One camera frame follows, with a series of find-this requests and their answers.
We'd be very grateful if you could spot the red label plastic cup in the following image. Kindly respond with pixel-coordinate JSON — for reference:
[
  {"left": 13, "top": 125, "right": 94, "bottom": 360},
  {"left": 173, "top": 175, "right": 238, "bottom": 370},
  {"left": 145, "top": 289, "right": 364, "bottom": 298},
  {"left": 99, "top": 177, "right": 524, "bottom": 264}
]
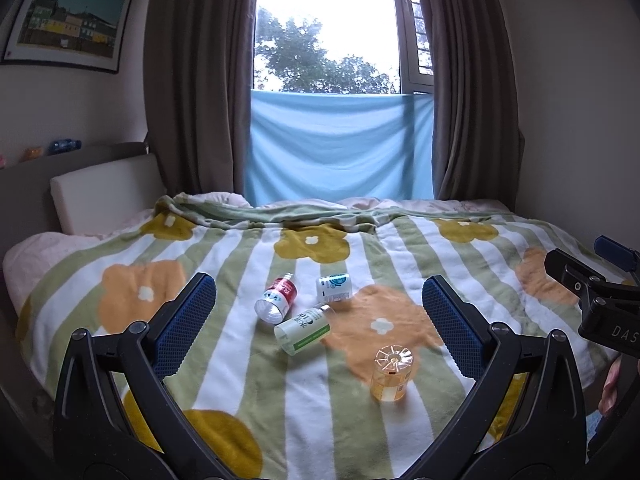
[{"left": 254, "top": 272, "right": 299, "bottom": 323}]

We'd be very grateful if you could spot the grey bed headboard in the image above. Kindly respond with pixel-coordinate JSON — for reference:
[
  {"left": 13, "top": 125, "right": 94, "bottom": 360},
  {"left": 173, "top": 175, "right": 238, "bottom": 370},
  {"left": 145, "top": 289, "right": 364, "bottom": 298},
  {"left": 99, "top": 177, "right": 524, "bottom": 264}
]
[{"left": 0, "top": 142, "right": 162, "bottom": 261}]

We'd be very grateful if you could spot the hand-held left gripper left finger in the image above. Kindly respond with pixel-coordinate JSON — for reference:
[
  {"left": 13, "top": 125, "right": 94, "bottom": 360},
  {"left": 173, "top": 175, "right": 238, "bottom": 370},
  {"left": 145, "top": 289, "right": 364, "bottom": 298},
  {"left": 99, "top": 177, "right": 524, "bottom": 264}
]
[{"left": 53, "top": 272, "right": 223, "bottom": 480}]

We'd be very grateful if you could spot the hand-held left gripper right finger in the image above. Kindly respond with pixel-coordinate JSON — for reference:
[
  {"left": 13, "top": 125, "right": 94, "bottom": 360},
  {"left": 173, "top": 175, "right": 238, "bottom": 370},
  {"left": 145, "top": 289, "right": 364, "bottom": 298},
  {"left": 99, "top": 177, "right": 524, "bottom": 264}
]
[{"left": 415, "top": 274, "right": 587, "bottom": 480}]

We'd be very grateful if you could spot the person's right hand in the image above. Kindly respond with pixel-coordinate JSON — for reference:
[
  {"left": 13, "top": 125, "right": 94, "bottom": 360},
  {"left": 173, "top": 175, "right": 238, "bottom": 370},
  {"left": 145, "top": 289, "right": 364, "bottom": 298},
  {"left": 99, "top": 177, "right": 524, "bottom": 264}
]
[{"left": 599, "top": 359, "right": 622, "bottom": 417}]

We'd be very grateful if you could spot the light blue hanging cloth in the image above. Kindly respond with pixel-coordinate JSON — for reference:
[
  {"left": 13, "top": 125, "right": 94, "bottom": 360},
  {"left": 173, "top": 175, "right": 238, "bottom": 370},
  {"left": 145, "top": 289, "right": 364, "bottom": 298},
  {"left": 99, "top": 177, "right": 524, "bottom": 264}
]
[{"left": 243, "top": 91, "right": 435, "bottom": 208}]

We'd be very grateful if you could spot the striped flower print blanket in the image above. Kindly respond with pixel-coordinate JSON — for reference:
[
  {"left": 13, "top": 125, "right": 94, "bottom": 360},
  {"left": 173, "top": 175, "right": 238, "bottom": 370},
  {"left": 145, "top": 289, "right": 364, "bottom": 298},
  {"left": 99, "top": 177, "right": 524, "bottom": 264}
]
[{"left": 15, "top": 192, "right": 623, "bottom": 480}]

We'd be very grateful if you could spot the green label plastic cup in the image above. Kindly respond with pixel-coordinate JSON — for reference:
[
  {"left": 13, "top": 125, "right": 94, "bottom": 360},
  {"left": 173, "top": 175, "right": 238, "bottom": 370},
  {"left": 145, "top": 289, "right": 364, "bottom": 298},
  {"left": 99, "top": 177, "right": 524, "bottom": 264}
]
[{"left": 273, "top": 305, "right": 334, "bottom": 357}]

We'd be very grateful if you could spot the brown curtain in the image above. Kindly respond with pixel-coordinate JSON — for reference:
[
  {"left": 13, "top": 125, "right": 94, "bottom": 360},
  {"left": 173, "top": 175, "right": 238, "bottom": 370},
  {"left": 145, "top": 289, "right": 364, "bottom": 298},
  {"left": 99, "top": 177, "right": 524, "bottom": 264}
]
[
  {"left": 144, "top": 0, "right": 264, "bottom": 207},
  {"left": 412, "top": 0, "right": 522, "bottom": 202}
]

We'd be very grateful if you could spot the blue label plastic cup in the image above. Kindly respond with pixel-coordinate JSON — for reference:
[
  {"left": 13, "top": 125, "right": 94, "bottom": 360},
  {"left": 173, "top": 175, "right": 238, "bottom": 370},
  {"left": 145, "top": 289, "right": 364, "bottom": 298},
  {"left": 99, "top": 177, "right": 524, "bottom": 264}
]
[{"left": 315, "top": 272, "right": 353, "bottom": 306}]

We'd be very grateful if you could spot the orange translucent plastic cup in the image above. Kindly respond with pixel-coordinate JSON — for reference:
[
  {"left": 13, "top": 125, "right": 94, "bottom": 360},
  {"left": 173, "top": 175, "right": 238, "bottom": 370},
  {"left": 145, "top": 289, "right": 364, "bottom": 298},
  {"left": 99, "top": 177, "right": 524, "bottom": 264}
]
[{"left": 369, "top": 343, "right": 416, "bottom": 402}]

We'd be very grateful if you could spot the open window sash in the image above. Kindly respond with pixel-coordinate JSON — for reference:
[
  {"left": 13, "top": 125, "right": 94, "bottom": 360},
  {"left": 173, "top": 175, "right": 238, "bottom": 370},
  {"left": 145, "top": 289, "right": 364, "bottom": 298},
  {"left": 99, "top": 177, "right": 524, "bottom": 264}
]
[{"left": 387, "top": 0, "right": 436, "bottom": 95}]

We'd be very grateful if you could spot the white headboard cushion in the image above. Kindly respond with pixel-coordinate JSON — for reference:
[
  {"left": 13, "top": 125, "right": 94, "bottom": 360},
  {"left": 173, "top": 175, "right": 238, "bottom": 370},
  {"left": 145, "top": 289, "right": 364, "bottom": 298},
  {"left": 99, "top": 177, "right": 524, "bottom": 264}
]
[{"left": 49, "top": 154, "right": 169, "bottom": 236}]

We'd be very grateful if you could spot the framed houses picture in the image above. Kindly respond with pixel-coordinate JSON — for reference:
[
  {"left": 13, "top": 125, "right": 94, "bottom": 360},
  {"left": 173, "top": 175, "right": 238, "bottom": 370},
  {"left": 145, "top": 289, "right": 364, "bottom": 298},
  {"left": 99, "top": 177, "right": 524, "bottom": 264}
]
[{"left": 0, "top": 0, "right": 134, "bottom": 75}]

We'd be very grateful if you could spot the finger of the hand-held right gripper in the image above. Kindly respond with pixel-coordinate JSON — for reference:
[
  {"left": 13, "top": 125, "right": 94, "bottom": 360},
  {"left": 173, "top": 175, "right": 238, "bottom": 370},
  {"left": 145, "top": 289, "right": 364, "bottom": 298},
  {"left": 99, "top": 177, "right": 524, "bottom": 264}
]
[
  {"left": 544, "top": 247, "right": 640, "bottom": 318},
  {"left": 593, "top": 235, "right": 640, "bottom": 275}
]

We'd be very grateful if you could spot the pale pink bed sheet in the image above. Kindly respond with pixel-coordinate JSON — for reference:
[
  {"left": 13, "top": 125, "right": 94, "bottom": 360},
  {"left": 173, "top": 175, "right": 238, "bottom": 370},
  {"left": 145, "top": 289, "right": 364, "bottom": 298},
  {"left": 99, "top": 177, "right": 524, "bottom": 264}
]
[{"left": 2, "top": 207, "right": 156, "bottom": 323}]

